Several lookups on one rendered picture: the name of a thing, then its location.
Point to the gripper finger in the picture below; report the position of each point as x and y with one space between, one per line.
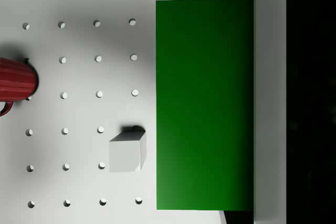
240 218

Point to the green block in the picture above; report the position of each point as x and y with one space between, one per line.
204 103

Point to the grey cube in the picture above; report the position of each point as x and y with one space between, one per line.
126 154

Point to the dark red mug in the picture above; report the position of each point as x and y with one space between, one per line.
15 79

